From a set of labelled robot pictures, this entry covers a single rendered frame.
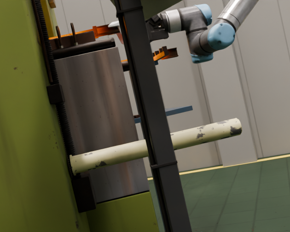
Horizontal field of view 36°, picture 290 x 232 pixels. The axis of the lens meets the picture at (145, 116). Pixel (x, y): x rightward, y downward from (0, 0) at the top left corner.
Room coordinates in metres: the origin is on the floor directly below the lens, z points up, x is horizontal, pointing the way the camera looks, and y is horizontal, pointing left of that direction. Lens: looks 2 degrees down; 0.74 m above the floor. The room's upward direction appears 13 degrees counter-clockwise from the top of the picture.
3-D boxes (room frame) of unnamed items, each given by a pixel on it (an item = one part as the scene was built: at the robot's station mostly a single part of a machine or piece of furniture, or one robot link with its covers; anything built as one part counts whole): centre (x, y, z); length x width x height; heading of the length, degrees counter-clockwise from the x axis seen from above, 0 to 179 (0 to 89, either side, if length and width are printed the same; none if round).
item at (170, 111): (2.00, -0.01, 0.67); 0.40 x 0.30 x 0.02; 14
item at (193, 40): (1.49, -0.24, 0.88); 0.11 x 0.08 x 0.11; 18
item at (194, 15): (1.51, -0.24, 0.98); 0.11 x 0.08 x 0.09; 95
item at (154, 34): (1.50, -0.08, 0.97); 0.12 x 0.08 x 0.09; 95
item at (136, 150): (1.12, -0.01, 0.62); 0.44 x 0.05 x 0.05; 95
